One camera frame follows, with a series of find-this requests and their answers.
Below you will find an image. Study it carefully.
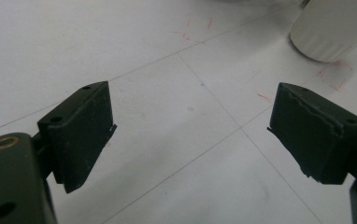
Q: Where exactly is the white cup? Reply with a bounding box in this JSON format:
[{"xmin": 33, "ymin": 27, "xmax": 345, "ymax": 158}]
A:
[{"xmin": 289, "ymin": 0, "xmax": 357, "ymax": 63}]

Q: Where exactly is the white table mat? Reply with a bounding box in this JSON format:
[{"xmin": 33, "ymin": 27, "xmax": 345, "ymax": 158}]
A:
[{"xmin": 0, "ymin": 0, "xmax": 357, "ymax": 224}]

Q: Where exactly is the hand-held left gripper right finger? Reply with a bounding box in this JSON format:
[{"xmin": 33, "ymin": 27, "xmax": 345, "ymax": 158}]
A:
[{"xmin": 266, "ymin": 82, "xmax": 357, "ymax": 185}]

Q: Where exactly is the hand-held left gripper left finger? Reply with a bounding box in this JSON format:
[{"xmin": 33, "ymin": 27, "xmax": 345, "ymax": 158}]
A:
[{"xmin": 36, "ymin": 80, "xmax": 118, "ymax": 194}]

